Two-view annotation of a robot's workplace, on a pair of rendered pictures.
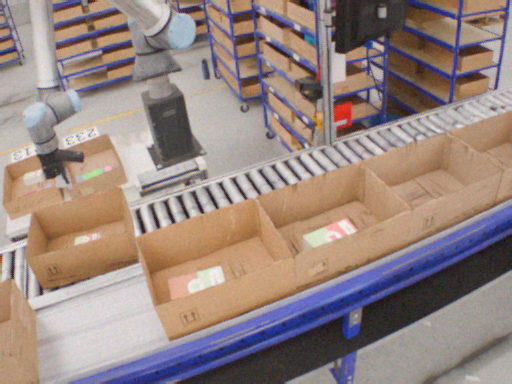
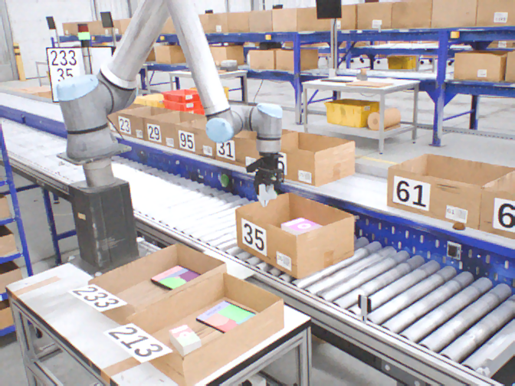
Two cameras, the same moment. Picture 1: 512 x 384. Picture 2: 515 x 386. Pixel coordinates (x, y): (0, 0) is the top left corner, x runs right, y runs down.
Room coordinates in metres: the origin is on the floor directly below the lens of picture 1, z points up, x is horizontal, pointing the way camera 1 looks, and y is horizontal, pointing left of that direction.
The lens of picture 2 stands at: (2.20, 2.39, 1.66)
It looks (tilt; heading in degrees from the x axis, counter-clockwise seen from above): 19 degrees down; 246
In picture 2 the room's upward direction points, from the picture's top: 3 degrees counter-clockwise
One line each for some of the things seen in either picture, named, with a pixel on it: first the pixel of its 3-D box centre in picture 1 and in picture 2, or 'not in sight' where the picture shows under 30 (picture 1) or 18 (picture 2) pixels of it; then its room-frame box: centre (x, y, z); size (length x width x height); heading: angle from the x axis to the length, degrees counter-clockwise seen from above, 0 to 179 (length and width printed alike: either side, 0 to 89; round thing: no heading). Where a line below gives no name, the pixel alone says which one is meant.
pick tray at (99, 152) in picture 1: (91, 166); (159, 284); (1.86, 0.77, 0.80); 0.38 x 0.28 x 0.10; 22
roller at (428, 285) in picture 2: not in sight; (412, 296); (1.09, 1.15, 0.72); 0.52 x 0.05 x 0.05; 16
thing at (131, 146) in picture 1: (99, 170); (145, 303); (1.92, 0.76, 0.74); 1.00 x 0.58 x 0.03; 109
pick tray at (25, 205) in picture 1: (32, 182); (207, 322); (1.80, 1.08, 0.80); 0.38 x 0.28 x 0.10; 20
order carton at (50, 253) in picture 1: (82, 236); (293, 231); (1.29, 0.68, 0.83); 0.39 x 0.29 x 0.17; 102
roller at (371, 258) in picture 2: (34, 284); (352, 271); (1.16, 0.90, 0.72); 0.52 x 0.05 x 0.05; 16
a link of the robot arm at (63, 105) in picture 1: (62, 106); (238, 119); (1.47, 0.63, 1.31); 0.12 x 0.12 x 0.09; 44
